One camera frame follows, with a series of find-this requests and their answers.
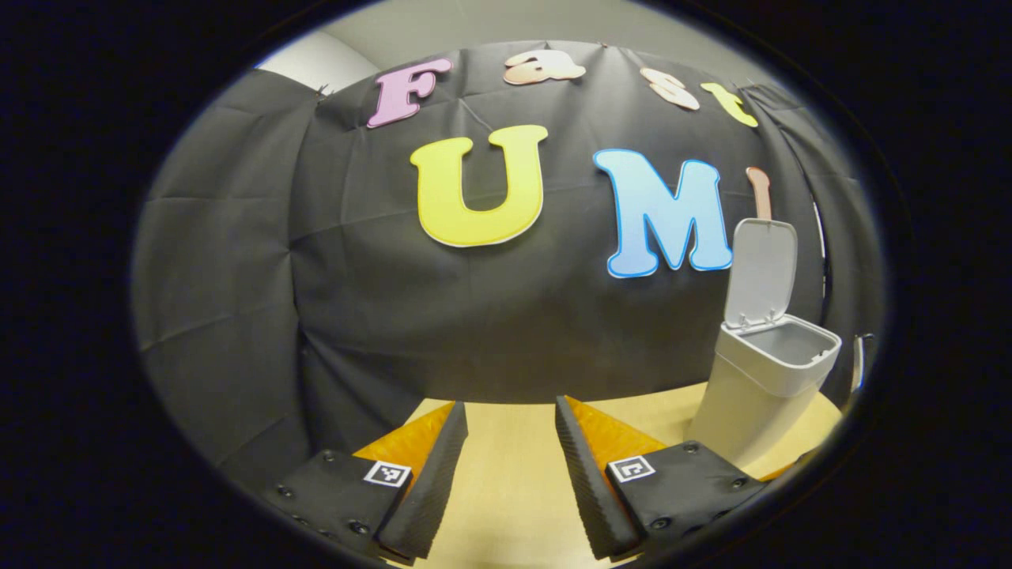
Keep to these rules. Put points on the wooden desktop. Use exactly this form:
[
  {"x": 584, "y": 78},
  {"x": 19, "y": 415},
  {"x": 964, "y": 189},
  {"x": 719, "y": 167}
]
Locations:
[{"x": 510, "y": 474}]

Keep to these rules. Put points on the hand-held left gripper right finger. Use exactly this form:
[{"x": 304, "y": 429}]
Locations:
[{"x": 589, "y": 482}]

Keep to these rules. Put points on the white desktop garbage bin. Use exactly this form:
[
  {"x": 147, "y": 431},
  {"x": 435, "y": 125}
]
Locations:
[{"x": 743, "y": 403}]

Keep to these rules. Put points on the black backdrop cloth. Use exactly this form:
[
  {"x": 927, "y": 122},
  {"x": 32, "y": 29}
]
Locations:
[{"x": 356, "y": 316}]

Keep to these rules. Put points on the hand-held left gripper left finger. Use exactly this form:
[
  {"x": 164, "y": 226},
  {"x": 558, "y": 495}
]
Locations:
[{"x": 431, "y": 482}]

